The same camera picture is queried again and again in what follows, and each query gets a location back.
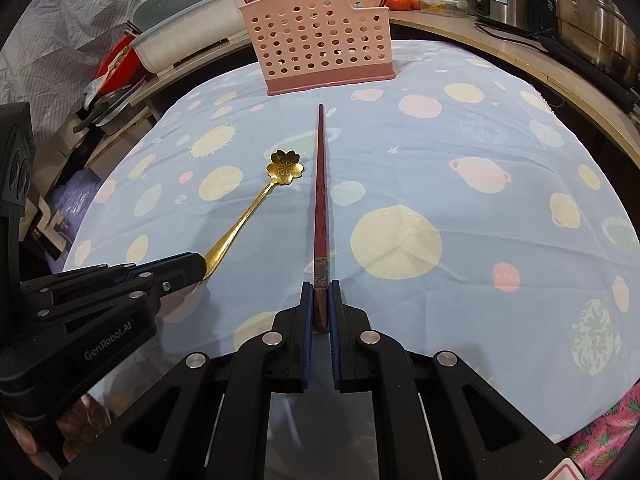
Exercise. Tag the grey striped cloth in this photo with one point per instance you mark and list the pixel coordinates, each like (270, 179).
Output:
(50, 35)

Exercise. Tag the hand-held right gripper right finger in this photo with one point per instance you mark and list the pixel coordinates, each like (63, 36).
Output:
(336, 340)

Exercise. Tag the blue plastic bag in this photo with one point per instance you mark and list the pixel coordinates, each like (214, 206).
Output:
(75, 195)

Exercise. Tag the pink perforated utensil basket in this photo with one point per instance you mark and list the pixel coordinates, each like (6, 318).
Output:
(320, 40)

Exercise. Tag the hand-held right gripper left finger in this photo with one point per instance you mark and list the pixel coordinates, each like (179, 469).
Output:
(306, 340)

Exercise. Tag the pink pineapple print cloth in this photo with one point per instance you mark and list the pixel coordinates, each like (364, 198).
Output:
(610, 440)

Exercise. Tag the large steel steamer pot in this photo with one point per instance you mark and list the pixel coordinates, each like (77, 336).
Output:
(595, 15)

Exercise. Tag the black induction cooker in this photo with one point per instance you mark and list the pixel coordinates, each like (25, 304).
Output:
(590, 72)

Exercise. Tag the glass food container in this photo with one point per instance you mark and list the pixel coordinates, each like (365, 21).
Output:
(442, 5)

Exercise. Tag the brown chopsticks bundle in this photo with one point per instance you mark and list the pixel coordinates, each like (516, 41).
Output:
(134, 30)

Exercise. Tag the red plastic basin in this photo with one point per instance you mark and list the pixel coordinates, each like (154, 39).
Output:
(112, 65)

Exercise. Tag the white dish drainer box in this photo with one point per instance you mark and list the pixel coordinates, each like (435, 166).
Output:
(190, 30)

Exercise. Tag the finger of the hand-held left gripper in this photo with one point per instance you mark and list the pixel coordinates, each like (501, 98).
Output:
(150, 300)
(165, 261)

